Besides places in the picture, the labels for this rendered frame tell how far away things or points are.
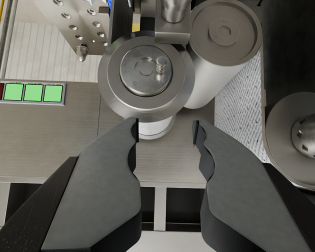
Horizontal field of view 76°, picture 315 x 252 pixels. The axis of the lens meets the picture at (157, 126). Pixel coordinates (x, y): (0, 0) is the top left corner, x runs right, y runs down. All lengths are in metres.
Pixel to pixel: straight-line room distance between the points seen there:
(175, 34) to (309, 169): 0.27
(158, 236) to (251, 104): 0.45
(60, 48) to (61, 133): 1.86
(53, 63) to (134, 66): 2.14
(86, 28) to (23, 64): 1.93
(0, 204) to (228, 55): 0.70
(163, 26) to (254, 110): 0.19
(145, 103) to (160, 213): 0.41
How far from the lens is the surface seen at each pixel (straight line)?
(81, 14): 0.60
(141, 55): 0.31
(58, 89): 0.71
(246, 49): 0.37
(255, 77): 0.38
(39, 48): 2.55
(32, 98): 0.73
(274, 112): 0.35
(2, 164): 0.75
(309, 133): 0.33
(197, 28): 0.36
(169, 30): 0.31
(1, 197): 0.76
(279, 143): 0.35
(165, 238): 0.66
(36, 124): 0.71
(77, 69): 2.32
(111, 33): 0.36
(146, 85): 0.29
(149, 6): 0.74
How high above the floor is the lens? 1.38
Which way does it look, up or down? 10 degrees down
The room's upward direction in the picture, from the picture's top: 178 degrees counter-clockwise
